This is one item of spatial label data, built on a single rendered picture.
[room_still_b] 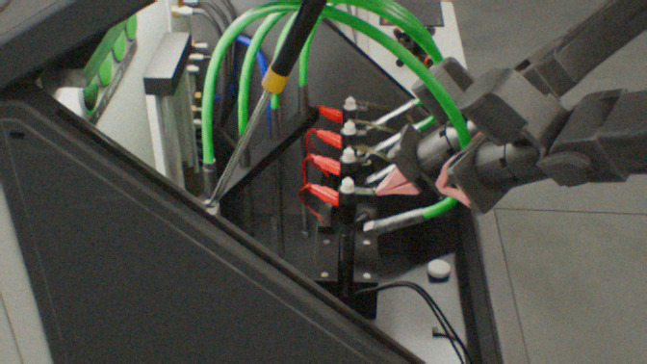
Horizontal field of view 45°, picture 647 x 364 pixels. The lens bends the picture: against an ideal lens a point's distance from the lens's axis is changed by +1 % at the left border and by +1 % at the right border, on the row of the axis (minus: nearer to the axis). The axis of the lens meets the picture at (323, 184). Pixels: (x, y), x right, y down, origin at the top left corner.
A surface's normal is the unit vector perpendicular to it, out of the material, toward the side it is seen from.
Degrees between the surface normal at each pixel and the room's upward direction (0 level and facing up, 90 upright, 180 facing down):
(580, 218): 0
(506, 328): 0
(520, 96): 46
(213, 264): 90
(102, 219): 90
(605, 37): 71
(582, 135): 40
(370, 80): 90
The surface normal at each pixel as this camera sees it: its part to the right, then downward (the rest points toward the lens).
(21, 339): -0.04, 0.58
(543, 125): 0.40, -0.15
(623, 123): -0.64, -0.67
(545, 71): -0.13, 0.29
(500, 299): 0.00, -0.82
